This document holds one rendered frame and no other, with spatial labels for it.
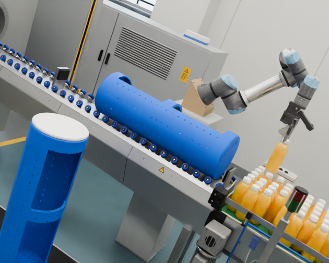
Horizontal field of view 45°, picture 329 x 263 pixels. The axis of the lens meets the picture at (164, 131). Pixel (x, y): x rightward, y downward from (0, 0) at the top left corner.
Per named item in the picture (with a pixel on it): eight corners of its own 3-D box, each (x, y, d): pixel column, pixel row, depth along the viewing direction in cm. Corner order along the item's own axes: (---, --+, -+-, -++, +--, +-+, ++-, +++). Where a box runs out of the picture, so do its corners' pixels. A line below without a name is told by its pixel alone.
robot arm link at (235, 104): (220, 95, 268) (298, 56, 251) (231, 114, 271) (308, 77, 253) (219, 99, 257) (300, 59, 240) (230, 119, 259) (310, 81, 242)
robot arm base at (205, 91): (203, 86, 274) (215, 80, 270) (210, 106, 271) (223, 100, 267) (194, 83, 261) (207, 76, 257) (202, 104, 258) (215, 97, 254)
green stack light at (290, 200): (286, 202, 176) (291, 193, 174) (300, 210, 173) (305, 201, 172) (283, 206, 170) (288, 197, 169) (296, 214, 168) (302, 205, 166)
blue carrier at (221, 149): (115, 110, 271) (129, 72, 263) (225, 175, 238) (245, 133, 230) (88, 113, 246) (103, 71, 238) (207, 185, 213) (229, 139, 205)
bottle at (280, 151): (265, 170, 213) (280, 140, 208) (263, 166, 220) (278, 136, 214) (277, 175, 214) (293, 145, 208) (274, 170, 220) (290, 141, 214)
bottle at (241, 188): (241, 214, 210) (255, 184, 204) (230, 213, 207) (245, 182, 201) (234, 206, 216) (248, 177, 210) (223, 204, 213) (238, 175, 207)
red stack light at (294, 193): (291, 193, 174) (295, 186, 173) (305, 201, 172) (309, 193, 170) (288, 196, 169) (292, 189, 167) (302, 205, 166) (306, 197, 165)
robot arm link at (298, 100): (312, 99, 206) (309, 100, 199) (307, 107, 207) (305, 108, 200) (298, 93, 208) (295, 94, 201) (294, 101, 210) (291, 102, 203)
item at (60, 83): (60, 87, 280) (67, 67, 275) (65, 90, 279) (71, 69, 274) (50, 87, 271) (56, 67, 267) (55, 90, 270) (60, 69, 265)
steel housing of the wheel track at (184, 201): (-8, 81, 327) (1, 42, 316) (215, 225, 246) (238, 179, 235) (-40, 82, 302) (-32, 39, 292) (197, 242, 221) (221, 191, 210)
